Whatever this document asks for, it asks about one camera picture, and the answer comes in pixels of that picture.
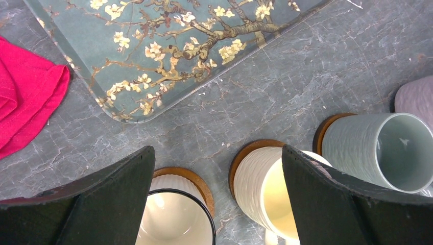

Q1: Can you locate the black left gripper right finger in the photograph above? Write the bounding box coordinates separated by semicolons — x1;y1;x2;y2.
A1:
282;145;432;244

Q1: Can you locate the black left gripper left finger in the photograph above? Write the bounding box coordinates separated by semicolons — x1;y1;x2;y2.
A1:
1;146;155;244

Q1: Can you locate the white black-rimmed mug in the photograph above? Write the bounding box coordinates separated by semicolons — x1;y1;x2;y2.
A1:
135;175;216;245

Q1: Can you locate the wooden coaster one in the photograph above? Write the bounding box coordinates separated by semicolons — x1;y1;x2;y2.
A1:
153;167;215;218

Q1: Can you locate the wooden coaster five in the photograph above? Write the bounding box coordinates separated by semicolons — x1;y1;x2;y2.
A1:
312;113;356;156

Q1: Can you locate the cream mug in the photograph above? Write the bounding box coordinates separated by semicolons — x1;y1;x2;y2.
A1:
233;146;334;245

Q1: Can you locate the green mug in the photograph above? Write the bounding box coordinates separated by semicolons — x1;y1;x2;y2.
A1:
322;113;432;194

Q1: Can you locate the wooden coaster two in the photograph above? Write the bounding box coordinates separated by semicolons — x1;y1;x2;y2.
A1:
228;139;285;201

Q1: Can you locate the lilac mug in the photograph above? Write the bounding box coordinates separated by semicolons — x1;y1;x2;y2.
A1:
394;76;432;131

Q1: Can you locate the red cloth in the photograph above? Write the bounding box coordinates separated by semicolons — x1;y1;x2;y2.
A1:
1;37;71;159

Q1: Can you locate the floral serving tray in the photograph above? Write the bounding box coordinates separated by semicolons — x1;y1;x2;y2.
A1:
26;1;326;124

